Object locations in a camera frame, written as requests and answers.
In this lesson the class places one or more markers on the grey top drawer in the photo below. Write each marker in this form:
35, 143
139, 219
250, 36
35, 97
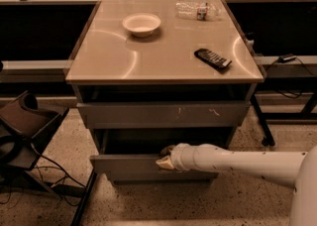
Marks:
128, 115

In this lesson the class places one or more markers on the black power adapter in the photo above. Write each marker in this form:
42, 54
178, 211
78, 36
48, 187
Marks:
286, 58

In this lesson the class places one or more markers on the white bowl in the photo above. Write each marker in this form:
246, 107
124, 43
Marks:
141, 24

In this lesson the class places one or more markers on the black table leg with caster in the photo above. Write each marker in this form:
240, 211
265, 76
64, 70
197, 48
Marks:
268, 139

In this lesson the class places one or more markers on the clear plastic water bottle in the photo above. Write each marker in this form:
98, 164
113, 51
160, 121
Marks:
197, 10

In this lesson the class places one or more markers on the black snack bar packet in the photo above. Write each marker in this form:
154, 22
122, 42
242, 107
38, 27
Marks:
212, 59

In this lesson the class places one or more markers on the grey drawer cabinet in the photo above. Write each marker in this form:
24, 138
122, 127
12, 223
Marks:
113, 66

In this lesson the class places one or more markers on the grey drawer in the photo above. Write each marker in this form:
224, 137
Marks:
128, 115
129, 155

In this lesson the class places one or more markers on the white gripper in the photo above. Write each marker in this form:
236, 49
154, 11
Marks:
180, 157

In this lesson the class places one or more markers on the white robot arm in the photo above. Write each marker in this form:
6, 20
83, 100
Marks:
298, 170

